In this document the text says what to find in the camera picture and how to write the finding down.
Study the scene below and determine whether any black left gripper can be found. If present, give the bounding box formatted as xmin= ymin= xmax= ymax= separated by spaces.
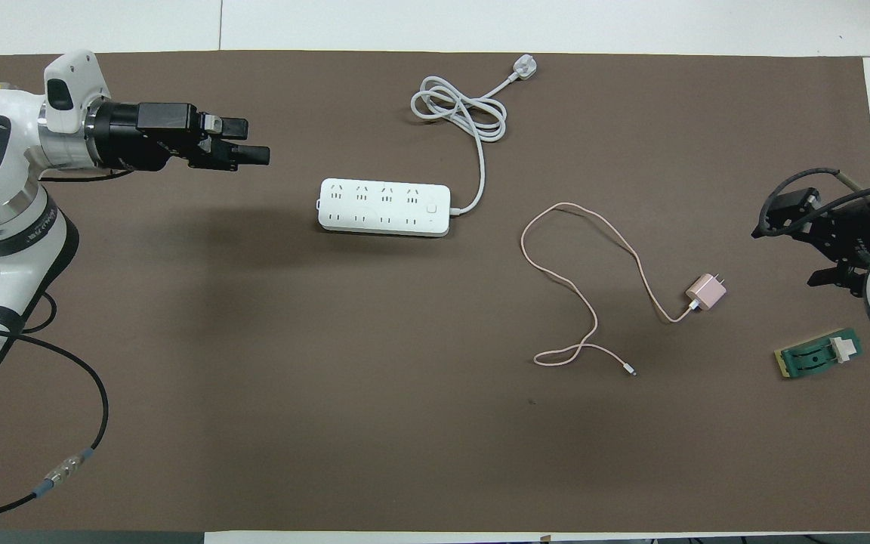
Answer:
xmin=91 ymin=100 xmax=271 ymax=173

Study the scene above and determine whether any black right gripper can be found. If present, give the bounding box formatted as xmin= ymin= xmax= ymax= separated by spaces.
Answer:
xmin=752 ymin=187 xmax=870 ymax=297

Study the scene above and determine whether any pink charger adapter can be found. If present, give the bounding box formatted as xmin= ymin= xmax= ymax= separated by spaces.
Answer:
xmin=686 ymin=273 xmax=728 ymax=312

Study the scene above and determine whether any pink charging cable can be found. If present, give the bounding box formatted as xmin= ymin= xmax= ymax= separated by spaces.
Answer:
xmin=520 ymin=202 xmax=698 ymax=377

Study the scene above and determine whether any white power strip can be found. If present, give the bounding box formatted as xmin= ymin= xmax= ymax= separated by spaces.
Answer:
xmin=317 ymin=178 xmax=452 ymax=239

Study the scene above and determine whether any brown table mat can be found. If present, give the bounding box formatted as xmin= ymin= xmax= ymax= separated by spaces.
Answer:
xmin=0 ymin=50 xmax=870 ymax=533

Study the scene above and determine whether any green knife switch block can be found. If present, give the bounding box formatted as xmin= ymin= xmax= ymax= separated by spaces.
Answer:
xmin=773 ymin=327 xmax=864 ymax=380

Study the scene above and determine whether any white power strip cord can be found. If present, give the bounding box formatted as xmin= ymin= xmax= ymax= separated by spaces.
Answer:
xmin=411 ymin=74 xmax=511 ymax=218

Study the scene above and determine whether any white wall plug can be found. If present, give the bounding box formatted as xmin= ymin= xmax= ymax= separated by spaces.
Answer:
xmin=508 ymin=54 xmax=540 ymax=84

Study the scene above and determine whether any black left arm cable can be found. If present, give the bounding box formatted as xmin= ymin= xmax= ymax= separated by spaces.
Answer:
xmin=0 ymin=291 xmax=111 ymax=534

